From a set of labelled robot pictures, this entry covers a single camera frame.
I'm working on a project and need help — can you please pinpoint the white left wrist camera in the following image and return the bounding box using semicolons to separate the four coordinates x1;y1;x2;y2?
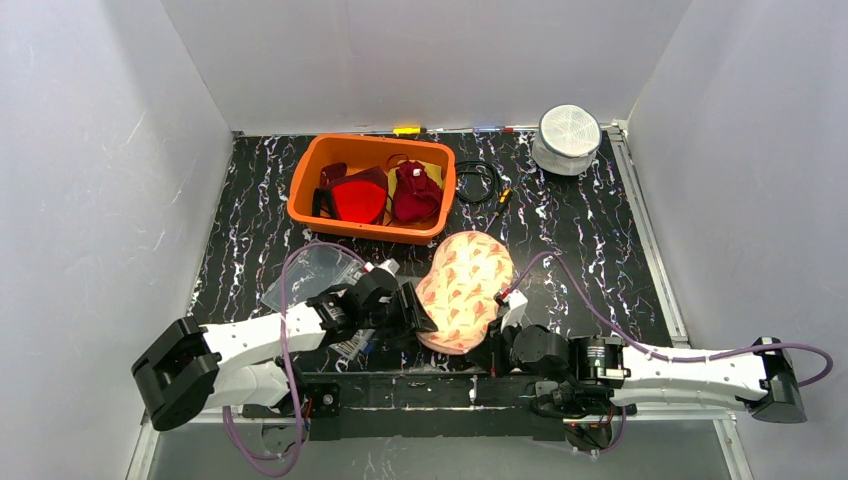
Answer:
363;258;400;279

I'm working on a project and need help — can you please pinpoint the orange black screwdriver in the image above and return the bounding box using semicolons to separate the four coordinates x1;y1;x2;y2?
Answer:
484;188;513;232

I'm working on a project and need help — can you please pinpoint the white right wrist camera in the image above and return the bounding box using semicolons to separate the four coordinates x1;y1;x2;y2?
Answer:
495;290;528;332

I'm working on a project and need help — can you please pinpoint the peach print mesh laundry bag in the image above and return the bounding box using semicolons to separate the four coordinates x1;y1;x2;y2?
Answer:
416;231;515;355

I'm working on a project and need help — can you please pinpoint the dark red bra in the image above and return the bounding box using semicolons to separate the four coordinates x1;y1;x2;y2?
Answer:
389;160;444;224

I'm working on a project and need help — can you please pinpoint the clear plastic screw organizer box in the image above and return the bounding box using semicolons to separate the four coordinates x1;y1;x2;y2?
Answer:
260;245;379;363

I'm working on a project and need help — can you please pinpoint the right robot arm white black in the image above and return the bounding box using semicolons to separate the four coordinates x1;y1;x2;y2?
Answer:
466;324;807;424

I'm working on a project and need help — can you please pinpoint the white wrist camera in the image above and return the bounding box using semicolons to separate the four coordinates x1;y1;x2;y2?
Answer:
495;290;528;332
363;258;400;279

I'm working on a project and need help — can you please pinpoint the orange plastic basin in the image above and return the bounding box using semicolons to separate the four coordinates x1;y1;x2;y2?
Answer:
287;134;457;245

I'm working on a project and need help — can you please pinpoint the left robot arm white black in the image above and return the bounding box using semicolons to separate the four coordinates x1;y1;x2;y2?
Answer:
131;267;438;432

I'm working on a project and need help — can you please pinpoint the black coiled cable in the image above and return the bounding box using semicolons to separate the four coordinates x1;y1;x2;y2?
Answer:
454;160;501;205

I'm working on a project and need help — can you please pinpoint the bright red bra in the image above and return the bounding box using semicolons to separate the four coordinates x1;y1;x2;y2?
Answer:
311;162;388;225

